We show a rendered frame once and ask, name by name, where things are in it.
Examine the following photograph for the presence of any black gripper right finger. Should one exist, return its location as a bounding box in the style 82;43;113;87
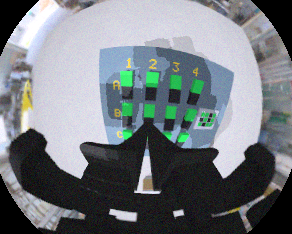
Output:
147;122;219;192

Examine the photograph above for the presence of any blue-grey switch panel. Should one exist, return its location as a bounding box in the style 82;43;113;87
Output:
99;45;234;149

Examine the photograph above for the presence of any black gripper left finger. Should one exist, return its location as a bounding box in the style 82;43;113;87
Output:
79;122;149;192

